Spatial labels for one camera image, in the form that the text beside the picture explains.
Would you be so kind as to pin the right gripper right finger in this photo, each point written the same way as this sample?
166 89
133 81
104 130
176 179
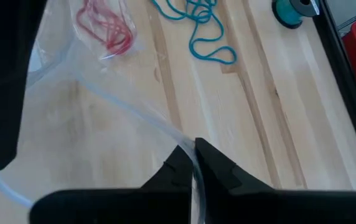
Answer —
274 208

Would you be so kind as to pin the red rubber band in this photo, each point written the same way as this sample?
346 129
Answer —
103 12
83 23
119 46

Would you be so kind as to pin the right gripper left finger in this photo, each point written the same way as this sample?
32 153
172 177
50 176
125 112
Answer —
119 208

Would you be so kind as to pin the green rubber band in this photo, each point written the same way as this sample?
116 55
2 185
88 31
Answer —
201 19
165 14

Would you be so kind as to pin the clear zip bag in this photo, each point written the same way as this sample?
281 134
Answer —
87 124
136 34

